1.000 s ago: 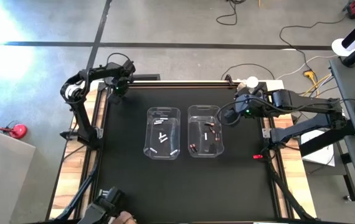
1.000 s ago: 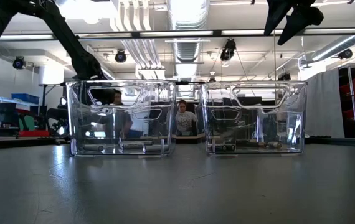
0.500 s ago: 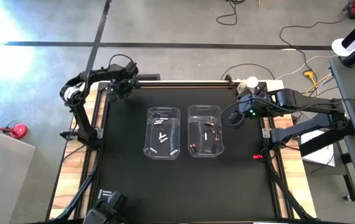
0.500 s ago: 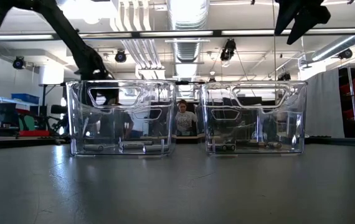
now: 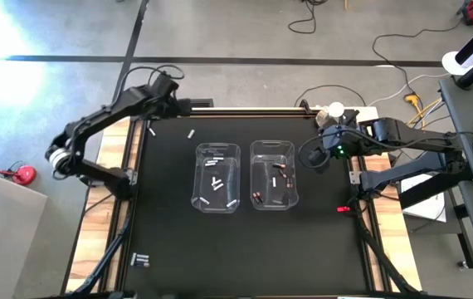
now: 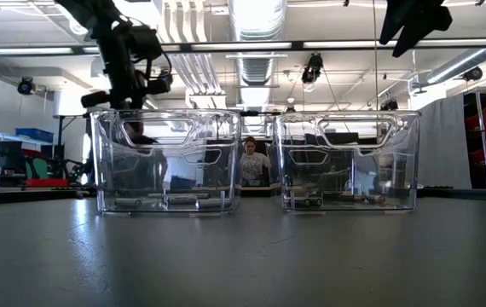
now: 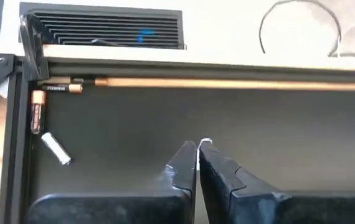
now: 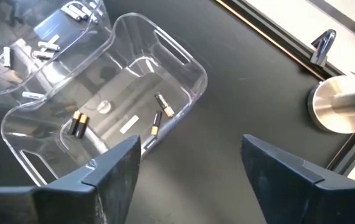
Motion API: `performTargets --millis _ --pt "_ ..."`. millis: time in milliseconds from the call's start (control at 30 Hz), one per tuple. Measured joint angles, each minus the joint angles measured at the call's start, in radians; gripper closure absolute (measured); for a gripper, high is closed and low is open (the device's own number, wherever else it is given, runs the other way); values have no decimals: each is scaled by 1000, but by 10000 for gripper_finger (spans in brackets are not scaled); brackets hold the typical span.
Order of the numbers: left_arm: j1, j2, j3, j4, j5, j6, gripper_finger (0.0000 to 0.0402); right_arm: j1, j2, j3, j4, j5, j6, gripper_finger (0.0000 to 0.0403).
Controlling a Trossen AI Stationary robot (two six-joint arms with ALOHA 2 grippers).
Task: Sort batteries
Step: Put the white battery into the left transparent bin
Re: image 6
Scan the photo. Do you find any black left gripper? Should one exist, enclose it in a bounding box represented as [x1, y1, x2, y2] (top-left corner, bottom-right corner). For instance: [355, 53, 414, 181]
[79, 59, 159, 147]

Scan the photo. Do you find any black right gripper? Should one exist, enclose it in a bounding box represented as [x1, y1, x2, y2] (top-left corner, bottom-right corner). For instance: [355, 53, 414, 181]
[379, 0, 454, 58]

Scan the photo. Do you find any silver AA battery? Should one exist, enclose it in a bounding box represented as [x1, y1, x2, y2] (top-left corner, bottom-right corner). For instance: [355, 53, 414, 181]
[166, 194, 199, 205]
[198, 199, 231, 210]
[113, 198, 143, 209]

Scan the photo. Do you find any clear plastic bin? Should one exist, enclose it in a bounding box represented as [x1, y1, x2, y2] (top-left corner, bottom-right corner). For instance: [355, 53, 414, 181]
[273, 109, 422, 213]
[90, 108, 243, 216]

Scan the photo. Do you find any black overhead crossbar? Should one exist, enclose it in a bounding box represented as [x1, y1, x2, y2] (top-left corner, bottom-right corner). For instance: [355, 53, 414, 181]
[0, 38, 486, 55]

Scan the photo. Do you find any red flat object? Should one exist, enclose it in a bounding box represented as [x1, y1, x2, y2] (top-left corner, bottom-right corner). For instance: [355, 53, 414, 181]
[25, 177, 70, 188]

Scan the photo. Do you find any blue plastic bin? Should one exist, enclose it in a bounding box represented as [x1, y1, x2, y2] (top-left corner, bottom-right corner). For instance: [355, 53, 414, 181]
[14, 127, 55, 144]

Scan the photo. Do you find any green object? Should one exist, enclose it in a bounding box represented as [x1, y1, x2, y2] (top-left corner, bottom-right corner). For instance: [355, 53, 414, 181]
[24, 157, 50, 180]

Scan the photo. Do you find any person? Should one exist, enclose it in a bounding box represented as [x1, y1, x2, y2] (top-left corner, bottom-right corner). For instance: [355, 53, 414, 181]
[239, 136, 272, 188]

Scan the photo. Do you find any grey curtain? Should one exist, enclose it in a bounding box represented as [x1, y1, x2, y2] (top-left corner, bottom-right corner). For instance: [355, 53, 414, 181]
[416, 93, 473, 190]

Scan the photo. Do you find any white work table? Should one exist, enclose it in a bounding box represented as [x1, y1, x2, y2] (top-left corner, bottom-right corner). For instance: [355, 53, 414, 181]
[0, 131, 56, 148]

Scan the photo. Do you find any black table mat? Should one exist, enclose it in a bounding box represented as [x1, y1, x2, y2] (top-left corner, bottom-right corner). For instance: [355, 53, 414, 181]
[0, 194, 486, 307]

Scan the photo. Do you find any thin hanging cable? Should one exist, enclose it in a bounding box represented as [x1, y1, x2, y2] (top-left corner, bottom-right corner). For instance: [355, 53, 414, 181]
[370, 0, 380, 113]

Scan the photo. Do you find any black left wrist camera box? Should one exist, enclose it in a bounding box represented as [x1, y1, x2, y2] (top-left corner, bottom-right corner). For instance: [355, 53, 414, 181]
[142, 67, 175, 96]

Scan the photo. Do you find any black ceiling-mounted camera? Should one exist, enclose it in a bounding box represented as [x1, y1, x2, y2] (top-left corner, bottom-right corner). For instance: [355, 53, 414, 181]
[16, 76, 38, 97]
[301, 53, 325, 93]
[462, 66, 485, 83]
[379, 97, 400, 113]

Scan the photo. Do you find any silver ventilation duct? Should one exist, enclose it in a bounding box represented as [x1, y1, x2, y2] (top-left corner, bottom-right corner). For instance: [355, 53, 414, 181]
[228, 0, 289, 107]

